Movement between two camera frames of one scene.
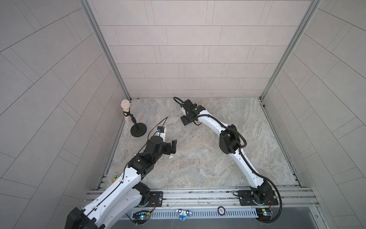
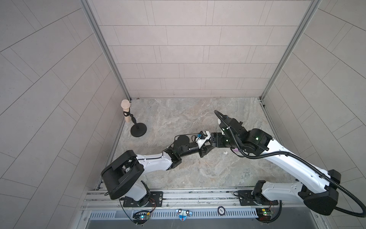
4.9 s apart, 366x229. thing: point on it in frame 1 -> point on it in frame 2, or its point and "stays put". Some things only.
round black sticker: [221, 211] stays put
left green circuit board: [140, 217] stays put
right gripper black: [185, 120] -> [218, 142]
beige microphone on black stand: [138, 129] stays put
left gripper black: [168, 150] -> [205, 151]
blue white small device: [183, 214] stays put
